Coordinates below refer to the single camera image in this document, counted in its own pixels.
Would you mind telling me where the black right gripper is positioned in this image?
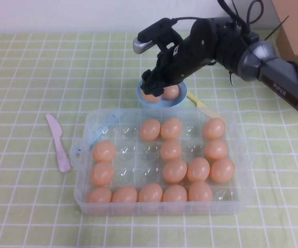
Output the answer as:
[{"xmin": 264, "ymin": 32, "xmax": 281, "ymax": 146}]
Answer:
[{"xmin": 141, "ymin": 18, "xmax": 218, "ymax": 98}]

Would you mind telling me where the brown egg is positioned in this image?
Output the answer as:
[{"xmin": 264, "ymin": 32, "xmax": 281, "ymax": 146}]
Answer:
[
  {"xmin": 138, "ymin": 119, "xmax": 161, "ymax": 141},
  {"xmin": 90, "ymin": 162, "xmax": 115, "ymax": 187},
  {"xmin": 163, "ymin": 85, "xmax": 180, "ymax": 100},
  {"xmin": 162, "ymin": 159, "xmax": 188, "ymax": 184},
  {"xmin": 189, "ymin": 181, "xmax": 213, "ymax": 204},
  {"xmin": 205, "ymin": 139, "xmax": 228, "ymax": 161},
  {"xmin": 210, "ymin": 158, "xmax": 236, "ymax": 184},
  {"xmin": 142, "ymin": 90, "xmax": 163, "ymax": 104},
  {"xmin": 186, "ymin": 157, "xmax": 211, "ymax": 182},
  {"xmin": 203, "ymin": 117, "xmax": 226, "ymax": 140},
  {"xmin": 162, "ymin": 184, "xmax": 187, "ymax": 205},
  {"xmin": 160, "ymin": 118, "xmax": 183, "ymax": 141},
  {"xmin": 92, "ymin": 141, "xmax": 117, "ymax": 163},
  {"xmin": 160, "ymin": 139, "xmax": 183, "ymax": 162},
  {"xmin": 86, "ymin": 187, "xmax": 113, "ymax": 206},
  {"xmin": 138, "ymin": 183, "xmax": 163, "ymax": 205},
  {"xmin": 111, "ymin": 185, "xmax": 138, "ymax": 206}
]

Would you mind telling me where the clear plastic egg box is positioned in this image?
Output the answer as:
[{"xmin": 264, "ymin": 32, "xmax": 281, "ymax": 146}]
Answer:
[{"xmin": 70, "ymin": 107, "xmax": 255, "ymax": 216}]

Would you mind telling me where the brown cardboard box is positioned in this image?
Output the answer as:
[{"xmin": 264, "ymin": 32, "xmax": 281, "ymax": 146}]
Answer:
[{"xmin": 271, "ymin": 0, "xmax": 298, "ymax": 61}]

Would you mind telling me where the light blue plastic bowl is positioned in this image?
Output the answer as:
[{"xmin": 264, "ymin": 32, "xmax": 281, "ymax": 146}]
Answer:
[{"xmin": 136, "ymin": 79, "xmax": 189, "ymax": 109}]

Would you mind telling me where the yellow plastic knife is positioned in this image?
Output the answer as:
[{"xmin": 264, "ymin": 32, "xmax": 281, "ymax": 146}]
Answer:
[{"xmin": 186, "ymin": 92, "xmax": 221, "ymax": 118}]

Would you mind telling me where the blue plastic knife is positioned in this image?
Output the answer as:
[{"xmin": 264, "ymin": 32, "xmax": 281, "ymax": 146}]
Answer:
[{"xmin": 88, "ymin": 112, "xmax": 125, "ymax": 150}]

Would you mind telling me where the pink plastic knife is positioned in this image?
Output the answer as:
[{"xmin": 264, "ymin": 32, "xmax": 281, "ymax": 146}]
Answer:
[{"xmin": 44, "ymin": 114, "xmax": 71, "ymax": 173}]

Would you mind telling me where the green checked tablecloth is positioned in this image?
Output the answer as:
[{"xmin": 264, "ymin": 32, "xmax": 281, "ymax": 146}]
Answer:
[{"xmin": 0, "ymin": 32, "xmax": 298, "ymax": 248}]

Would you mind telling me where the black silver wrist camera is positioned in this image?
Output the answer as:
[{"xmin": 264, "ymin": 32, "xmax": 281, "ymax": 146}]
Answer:
[{"xmin": 132, "ymin": 17, "xmax": 185, "ymax": 55}]

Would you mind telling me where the black looped cable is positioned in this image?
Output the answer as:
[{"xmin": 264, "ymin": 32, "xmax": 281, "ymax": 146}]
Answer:
[{"xmin": 173, "ymin": 0, "xmax": 264, "ymax": 36}]

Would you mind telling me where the black cable tie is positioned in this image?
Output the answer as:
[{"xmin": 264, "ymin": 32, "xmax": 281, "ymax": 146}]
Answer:
[{"xmin": 265, "ymin": 14, "xmax": 290, "ymax": 41}]

